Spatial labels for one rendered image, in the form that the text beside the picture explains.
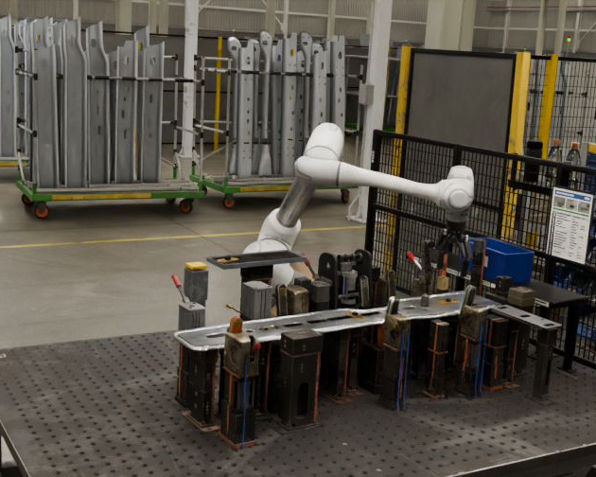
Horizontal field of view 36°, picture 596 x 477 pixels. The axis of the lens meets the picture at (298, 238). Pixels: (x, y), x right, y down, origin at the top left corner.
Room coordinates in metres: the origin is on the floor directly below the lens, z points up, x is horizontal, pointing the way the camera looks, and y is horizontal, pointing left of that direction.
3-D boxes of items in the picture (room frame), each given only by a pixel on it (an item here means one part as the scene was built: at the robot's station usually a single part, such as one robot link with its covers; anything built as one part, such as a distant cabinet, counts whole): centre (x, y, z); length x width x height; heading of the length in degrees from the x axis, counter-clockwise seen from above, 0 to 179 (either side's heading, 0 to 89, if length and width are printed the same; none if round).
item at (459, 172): (3.48, -0.61, 1.47); 0.13 x 0.11 x 0.16; 170
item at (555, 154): (3.93, -1.09, 1.53); 0.06 x 0.06 x 0.20
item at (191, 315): (3.03, 0.35, 0.88); 0.11 x 0.10 x 0.36; 34
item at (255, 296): (3.18, 0.14, 0.90); 0.13 x 0.10 x 0.41; 34
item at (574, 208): (3.71, -1.13, 1.30); 0.23 x 0.02 x 0.31; 34
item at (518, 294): (3.53, -0.91, 0.88); 0.08 x 0.08 x 0.36; 34
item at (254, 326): (3.21, -0.22, 1.00); 1.38 x 0.22 x 0.02; 124
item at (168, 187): (10.12, 2.16, 0.88); 1.91 x 1.00 x 1.76; 117
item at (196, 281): (3.23, 0.37, 0.92); 0.08 x 0.08 x 0.44; 34
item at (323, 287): (3.37, -0.09, 0.89); 0.13 x 0.11 x 0.38; 34
